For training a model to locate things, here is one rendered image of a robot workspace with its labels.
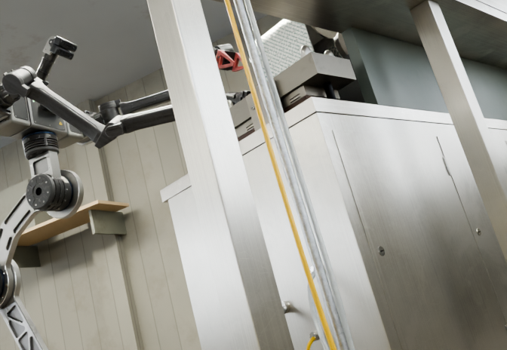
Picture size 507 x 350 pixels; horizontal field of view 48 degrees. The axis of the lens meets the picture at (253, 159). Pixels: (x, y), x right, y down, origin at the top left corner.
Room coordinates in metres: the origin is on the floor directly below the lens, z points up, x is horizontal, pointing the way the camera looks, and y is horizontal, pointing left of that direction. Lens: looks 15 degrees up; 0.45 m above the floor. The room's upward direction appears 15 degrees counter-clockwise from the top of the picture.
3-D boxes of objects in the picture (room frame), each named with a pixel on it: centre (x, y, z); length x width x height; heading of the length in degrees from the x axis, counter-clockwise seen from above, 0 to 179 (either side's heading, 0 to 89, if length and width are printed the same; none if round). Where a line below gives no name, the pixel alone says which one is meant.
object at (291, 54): (1.60, -0.17, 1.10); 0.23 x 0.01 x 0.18; 46
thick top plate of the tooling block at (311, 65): (1.48, -0.12, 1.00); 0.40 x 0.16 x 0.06; 46
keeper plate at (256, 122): (1.40, -0.07, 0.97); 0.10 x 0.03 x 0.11; 46
